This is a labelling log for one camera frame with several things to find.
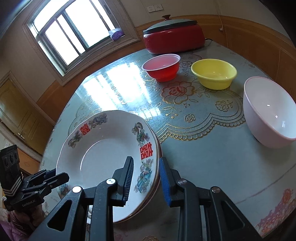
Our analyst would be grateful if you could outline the floral light blue tablecloth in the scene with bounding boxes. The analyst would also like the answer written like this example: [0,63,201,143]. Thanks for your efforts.
[39,42,296,241]

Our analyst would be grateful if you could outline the white wall cord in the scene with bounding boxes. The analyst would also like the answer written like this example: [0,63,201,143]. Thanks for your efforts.
[217,9,224,32]

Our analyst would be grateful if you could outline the red electric cooking pot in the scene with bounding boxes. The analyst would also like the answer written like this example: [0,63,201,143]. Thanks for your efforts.
[143,23,206,54]

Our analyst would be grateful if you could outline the purple clothing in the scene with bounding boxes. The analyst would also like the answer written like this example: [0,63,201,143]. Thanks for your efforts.
[0,209,30,241]

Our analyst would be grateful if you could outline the purple tissue box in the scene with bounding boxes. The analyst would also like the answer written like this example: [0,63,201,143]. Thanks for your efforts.
[108,28,125,42]

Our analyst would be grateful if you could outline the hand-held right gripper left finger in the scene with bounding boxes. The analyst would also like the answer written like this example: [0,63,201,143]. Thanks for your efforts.
[28,156,134,241]

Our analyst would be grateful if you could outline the yellow plastic bowl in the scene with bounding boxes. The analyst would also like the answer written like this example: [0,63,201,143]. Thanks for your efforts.
[191,59,238,90]

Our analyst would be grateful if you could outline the medium white plate red characters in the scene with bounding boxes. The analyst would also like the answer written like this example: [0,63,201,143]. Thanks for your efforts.
[56,110,162,224]

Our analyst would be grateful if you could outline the wooden door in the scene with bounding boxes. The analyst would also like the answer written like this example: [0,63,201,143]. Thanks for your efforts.
[0,72,57,163]

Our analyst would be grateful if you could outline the white bowl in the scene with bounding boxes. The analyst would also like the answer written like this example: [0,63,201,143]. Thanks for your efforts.
[243,76,296,149]

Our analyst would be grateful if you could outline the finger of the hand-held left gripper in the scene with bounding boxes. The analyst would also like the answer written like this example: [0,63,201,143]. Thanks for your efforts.
[23,173,69,194]
[26,169,57,183]

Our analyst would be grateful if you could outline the red plastic bowl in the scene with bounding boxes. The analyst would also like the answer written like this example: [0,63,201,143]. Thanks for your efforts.
[142,54,181,82]

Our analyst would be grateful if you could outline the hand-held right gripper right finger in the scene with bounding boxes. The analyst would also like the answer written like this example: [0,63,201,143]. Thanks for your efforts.
[159,157,264,241]

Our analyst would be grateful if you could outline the grey pot lid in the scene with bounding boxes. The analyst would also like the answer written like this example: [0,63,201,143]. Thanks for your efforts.
[143,14,197,35]

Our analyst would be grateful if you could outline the window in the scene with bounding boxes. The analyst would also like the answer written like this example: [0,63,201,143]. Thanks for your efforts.
[22,0,141,85]

